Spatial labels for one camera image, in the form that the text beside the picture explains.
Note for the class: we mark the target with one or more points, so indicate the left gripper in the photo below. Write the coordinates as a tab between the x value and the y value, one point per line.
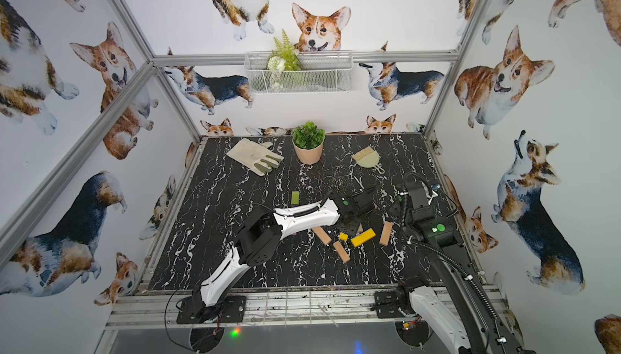
361	203

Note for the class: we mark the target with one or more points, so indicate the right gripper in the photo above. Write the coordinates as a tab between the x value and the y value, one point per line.
396	207

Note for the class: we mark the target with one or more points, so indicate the green block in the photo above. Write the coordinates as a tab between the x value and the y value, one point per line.
295	197

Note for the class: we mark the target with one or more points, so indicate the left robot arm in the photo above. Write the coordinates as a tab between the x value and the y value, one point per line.
259	237

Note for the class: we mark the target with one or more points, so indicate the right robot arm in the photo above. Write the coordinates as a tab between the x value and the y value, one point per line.
474	326

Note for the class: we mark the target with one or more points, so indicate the slanted yellow block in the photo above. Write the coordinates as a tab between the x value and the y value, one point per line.
363	237

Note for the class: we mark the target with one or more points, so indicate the wooden block bottom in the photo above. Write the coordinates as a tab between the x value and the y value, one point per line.
338	247

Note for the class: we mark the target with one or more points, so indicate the green dustpan brush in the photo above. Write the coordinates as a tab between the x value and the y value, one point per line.
368	158

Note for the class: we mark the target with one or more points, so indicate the potted green plant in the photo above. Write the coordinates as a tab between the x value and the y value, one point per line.
308	142

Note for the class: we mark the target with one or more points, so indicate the beige work glove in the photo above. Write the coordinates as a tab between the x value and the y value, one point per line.
257	157

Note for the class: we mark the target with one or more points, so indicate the fern with white flower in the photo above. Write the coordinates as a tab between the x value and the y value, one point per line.
284	58

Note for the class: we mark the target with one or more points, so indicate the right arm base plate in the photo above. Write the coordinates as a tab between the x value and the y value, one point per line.
391	304

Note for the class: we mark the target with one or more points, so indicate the aluminium front rail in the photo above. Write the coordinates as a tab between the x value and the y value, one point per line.
290	307

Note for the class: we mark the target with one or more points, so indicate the white wire basket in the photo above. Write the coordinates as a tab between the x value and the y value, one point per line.
305	73

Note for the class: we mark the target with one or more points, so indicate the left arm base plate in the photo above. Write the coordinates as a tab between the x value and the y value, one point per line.
192	311

